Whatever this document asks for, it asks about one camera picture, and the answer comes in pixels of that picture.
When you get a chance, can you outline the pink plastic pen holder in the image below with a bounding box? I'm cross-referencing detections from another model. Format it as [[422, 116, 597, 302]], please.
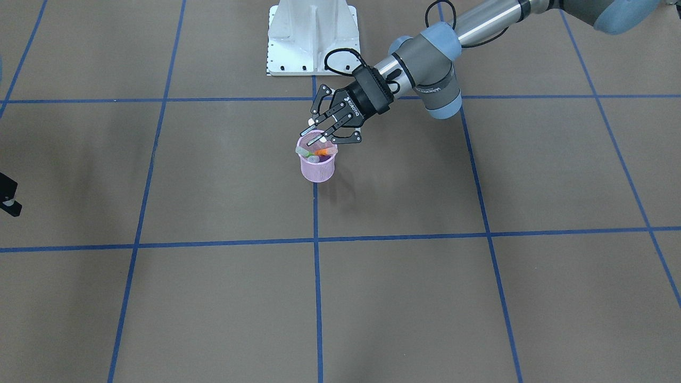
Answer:
[[296, 129, 338, 184]]

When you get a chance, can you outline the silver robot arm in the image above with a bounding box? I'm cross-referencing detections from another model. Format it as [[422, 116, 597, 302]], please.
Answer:
[[300, 1, 659, 146]]

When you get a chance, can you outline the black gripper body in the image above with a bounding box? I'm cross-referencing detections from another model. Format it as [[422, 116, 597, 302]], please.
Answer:
[[334, 66, 395, 128]]

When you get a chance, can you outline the orange highlighter pen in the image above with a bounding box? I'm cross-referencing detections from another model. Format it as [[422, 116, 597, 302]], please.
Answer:
[[313, 146, 338, 157]]

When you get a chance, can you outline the green highlighter pen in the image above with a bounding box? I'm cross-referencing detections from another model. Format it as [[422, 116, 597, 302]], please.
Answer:
[[296, 146, 320, 163]]

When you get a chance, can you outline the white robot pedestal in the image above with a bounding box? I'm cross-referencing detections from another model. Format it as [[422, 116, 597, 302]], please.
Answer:
[[266, 1, 361, 76]]

